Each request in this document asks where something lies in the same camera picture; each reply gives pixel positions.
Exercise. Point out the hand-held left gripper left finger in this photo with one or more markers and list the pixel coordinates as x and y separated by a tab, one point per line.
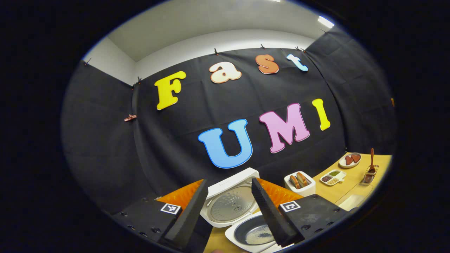
186	218

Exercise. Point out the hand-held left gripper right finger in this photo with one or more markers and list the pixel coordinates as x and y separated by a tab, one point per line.
272	216

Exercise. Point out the white rice cooker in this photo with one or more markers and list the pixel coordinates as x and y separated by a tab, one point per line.
228	205

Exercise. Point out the clear box of rice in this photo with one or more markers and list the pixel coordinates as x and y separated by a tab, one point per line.
355	201

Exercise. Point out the white toaster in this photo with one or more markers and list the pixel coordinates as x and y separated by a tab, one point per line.
300	191

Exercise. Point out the toast bread slice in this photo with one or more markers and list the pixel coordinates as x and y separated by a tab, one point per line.
294	182
303	179

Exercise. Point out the red meat piece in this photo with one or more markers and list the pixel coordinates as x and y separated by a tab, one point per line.
356	158
348	160

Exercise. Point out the white divided dish with beans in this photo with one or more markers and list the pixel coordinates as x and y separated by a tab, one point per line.
332	177

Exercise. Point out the white round plate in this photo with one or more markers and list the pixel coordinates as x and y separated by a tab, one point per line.
342	163

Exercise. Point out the ceiling light strip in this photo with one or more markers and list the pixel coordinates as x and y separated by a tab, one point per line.
325	22

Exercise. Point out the red cloth clip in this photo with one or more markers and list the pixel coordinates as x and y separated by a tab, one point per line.
130	118

